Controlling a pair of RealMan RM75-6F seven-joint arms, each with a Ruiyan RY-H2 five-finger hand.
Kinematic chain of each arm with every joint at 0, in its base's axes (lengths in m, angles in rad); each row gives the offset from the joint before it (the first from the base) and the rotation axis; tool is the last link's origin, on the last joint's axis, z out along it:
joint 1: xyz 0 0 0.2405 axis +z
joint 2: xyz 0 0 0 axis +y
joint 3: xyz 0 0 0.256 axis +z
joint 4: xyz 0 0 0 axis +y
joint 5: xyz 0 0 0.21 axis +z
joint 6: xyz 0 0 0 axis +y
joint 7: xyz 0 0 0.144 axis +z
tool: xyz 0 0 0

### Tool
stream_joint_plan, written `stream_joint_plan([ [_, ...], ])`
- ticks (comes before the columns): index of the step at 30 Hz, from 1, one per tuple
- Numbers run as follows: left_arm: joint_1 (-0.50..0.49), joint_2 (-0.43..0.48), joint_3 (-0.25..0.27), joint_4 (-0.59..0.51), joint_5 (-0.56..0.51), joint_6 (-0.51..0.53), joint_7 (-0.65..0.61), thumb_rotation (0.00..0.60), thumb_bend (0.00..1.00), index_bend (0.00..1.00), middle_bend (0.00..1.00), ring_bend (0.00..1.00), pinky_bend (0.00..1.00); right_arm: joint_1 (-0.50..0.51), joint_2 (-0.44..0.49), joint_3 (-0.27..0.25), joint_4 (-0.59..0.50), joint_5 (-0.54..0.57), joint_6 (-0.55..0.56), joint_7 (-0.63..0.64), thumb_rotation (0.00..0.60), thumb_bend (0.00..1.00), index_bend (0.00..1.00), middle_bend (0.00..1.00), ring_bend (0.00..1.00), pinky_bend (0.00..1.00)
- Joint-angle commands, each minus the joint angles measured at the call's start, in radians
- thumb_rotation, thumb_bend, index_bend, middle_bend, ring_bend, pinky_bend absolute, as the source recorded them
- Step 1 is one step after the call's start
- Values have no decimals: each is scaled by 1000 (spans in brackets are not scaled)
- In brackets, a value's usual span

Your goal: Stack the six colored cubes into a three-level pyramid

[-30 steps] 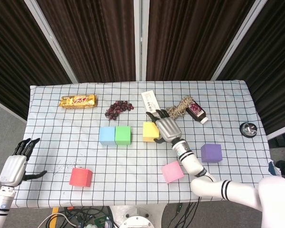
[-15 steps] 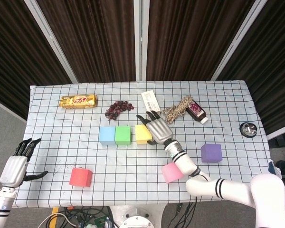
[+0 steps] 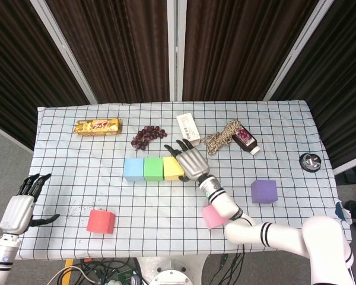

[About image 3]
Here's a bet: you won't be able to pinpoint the beige twine rope bundle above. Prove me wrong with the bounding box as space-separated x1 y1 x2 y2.
202 119 241 156

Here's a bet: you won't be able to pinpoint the black hanging cables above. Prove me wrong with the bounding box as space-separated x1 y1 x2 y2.
218 243 246 285

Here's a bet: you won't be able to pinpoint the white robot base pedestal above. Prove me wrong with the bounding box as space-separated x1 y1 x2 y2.
136 255 208 285

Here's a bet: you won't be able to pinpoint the dark juice bottle white cap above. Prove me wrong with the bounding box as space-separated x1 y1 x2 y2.
231 126 260 156

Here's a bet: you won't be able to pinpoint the dark red grape bunch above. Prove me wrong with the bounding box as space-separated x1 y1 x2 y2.
131 125 168 151

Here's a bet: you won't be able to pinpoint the pink foam cube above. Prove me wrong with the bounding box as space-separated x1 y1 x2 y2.
201 205 229 230

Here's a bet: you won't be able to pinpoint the dark brown ribbed panel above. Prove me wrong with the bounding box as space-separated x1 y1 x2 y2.
46 0 170 105
269 0 356 169
182 0 320 102
0 0 90 149

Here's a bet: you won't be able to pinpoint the white partition frame post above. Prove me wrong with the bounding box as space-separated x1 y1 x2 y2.
167 0 187 102
263 0 335 102
29 0 98 105

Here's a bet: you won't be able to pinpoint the white black checkered tablecloth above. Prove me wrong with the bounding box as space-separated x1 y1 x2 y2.
13 99 354 262

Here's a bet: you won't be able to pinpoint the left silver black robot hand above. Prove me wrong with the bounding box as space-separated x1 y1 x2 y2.
0 173 61 236

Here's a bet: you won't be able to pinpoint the green circuit board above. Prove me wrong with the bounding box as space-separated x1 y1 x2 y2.
117 270 137 282

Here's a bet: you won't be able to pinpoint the gold snack package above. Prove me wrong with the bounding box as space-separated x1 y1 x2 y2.
73 118 122 137

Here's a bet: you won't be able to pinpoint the green foam cube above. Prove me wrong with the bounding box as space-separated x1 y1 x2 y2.
143 157 164 182

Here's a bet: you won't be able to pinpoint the light blue foam cube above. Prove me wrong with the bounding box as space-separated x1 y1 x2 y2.
123 157 145 182

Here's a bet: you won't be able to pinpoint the white carton box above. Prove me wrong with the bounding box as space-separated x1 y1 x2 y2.
176 112 202 148

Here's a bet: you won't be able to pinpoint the black floor cable tangle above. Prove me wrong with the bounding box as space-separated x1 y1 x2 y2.
74 257 140 285

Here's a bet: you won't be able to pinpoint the purple foam cube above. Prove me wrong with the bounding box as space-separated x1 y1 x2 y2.
250 179 278 204

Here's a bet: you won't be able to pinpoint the yellow foam cube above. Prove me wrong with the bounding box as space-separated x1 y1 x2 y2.
163 156 185 181

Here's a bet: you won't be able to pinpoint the white floor cable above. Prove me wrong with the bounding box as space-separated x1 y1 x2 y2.
47 265 96 285

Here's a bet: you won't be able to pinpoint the red foam cube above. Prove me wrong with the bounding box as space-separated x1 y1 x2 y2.
86 209 116 235

